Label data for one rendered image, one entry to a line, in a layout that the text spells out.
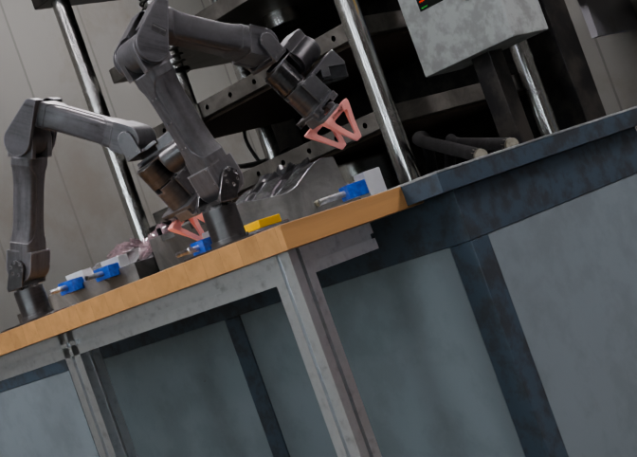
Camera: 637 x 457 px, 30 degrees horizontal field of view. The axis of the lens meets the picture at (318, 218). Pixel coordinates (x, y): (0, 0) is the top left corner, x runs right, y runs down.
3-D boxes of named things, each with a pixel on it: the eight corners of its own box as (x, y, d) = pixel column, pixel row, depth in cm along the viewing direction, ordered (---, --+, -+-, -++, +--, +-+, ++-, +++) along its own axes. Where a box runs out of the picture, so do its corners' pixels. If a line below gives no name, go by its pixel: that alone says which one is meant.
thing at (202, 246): (188, 265, 230) (178, 239, 230) (173, 271, 233) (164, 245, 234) (238, 248, 239) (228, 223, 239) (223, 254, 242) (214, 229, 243)
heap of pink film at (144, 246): (152, 256, 273) (140, 224, 274) (94, 278, 282) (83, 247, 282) (210, 239, 296) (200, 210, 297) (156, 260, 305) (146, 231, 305)
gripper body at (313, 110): (321, 108, 233) (295, 82, 232) (340, 96, 224) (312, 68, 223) (301, 132, 231) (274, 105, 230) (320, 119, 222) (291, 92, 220)
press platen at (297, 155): (391, 123, 313) (385, 106, 313) (156, 228, 391) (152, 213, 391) (542, 83, 366) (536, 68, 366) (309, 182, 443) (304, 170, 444)
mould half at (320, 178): (233, 250, 243) (211, 189, 244) (162, 278, 262) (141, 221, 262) (388, 198, 279) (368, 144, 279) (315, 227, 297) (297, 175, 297)
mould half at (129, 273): (142, 285, 261) (125, 238, 262) (56, 318, 274) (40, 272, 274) (254, 248, 306) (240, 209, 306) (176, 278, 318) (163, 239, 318)
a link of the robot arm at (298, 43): (303, 65, 236) (263, 20, 232) (329, 51, 229) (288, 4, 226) (273, 101, 229) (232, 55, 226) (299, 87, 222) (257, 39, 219)
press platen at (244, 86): (359, 35, 314) (353, 17, 314) (131, 156, 392) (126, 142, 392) (515, 7, 366) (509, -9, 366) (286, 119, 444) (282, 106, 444)
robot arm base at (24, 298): (14, 293, 258) (-12, 301, 252) (67, 270, 245) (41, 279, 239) (27, 328, 257) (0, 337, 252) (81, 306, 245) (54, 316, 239)
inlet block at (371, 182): (328, 213, 222) (318, 187, 222) (319, 217, 227) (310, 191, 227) (389, 192, 227) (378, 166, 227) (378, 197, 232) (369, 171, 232)
